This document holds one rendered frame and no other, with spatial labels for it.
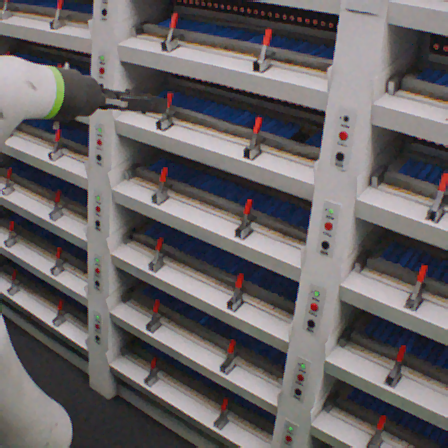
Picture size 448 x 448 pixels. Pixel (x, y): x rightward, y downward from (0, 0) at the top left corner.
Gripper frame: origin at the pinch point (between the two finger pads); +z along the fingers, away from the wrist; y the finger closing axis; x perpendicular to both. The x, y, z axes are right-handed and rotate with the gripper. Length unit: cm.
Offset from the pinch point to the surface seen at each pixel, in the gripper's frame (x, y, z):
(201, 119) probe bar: -3.4, -6.3, 26.3
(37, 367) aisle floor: -100, -59, 33
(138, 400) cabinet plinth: -95, -21, 43
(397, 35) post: 24, 40, 21
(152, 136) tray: -10.3, -16.4, 21.4
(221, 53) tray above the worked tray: 13.0, -0.5, 20.8
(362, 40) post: 21.1, 35.8, 14.3
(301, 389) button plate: -57, 36, 31
